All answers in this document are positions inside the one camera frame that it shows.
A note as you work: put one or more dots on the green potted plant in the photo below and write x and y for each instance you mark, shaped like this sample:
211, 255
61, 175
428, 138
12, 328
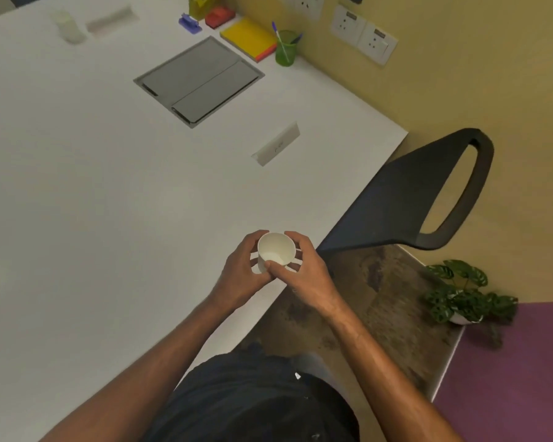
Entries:
461, 294

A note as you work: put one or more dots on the dark blue pen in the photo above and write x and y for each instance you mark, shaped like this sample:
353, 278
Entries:
297, 38

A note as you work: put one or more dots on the person's right hand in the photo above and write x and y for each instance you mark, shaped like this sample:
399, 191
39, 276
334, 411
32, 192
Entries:
311, 280

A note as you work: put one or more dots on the red stamp pad box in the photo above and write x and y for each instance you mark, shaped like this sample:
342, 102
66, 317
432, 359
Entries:
219, 16

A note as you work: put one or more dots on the white folded name card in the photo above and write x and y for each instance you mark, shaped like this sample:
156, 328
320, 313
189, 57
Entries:
110, 20
276, 144

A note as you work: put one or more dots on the person's right forearm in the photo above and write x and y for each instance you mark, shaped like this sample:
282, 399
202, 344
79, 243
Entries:
382, 377

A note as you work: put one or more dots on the yellow sticky note pad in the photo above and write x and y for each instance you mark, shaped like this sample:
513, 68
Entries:
248, 37

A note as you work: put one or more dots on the purple pen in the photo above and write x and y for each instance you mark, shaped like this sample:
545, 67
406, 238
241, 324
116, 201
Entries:
278, 35

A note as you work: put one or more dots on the person's left hand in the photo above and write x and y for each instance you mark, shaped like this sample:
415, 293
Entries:
237, 276

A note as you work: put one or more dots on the brown patterned floor mat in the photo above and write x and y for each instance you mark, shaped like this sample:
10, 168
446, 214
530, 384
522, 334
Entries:
387, 308

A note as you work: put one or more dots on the blue stapler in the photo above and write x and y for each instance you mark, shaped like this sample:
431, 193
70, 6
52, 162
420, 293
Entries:
190, 23

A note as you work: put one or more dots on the yellow tape dispenser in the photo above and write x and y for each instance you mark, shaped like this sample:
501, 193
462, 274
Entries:
202, 5

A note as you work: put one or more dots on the person's left thumb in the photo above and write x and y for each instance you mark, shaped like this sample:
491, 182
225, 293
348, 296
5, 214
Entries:
266, 274

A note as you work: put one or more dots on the person's left forearm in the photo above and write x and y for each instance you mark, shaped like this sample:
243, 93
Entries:
143, 363

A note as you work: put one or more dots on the black office chair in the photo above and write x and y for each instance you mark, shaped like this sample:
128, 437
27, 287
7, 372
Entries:
396, 202

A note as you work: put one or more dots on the person's right thumb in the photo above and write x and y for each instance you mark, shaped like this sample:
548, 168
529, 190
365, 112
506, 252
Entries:
281, 270

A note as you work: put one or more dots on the person's dark clothing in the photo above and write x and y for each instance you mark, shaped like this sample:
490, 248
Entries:
253, 400

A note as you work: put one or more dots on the white paper cup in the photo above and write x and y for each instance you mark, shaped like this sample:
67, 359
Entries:
275, 248
69, 28

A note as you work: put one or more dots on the green translucent pen holder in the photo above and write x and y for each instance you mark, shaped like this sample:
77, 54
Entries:
285, 52

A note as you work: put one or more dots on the white wall socket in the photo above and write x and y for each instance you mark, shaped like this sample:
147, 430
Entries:
377, 43
306, 5
348, 25

